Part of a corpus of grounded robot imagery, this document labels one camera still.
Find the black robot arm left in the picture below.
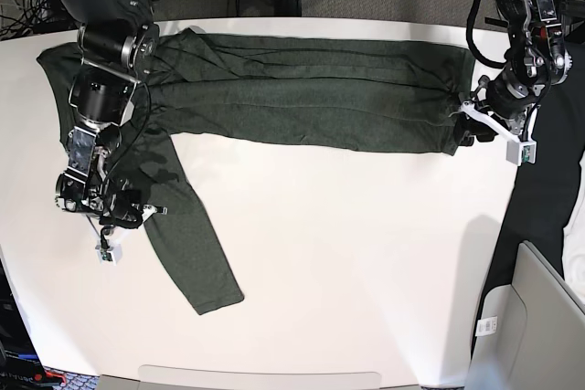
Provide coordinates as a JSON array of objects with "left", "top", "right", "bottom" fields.
[{"left": 462, "top": 0, "right": 572, "bottom": 143}]

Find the dark green long-sleeve shirt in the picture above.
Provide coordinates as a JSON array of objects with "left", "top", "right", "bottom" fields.
[{"left": 35, "top": 26, "right": 476, "bottom": 317}]

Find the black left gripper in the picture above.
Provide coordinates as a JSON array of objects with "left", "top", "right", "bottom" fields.
[{"left": 454, "top": 72, "right": 537, "bottom": 146}]

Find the red black tool bottom-left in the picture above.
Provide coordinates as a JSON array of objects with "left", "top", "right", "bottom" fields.
[{"left": 33, "top": 371, "right": 67, "bottom": 386}]

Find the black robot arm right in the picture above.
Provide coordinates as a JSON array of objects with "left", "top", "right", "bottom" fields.
[{"left": 56, "top": 0, "right": 159, "bottom": 229}]

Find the grey plastic bin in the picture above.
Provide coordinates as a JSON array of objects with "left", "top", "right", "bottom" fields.
[{"left": 464, "top": 242, "right": 584, "bottom": 390}]

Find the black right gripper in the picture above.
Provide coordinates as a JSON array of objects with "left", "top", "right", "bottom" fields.
[{"left": 100, "top": 189, "right": 143, "bottom": 229}]

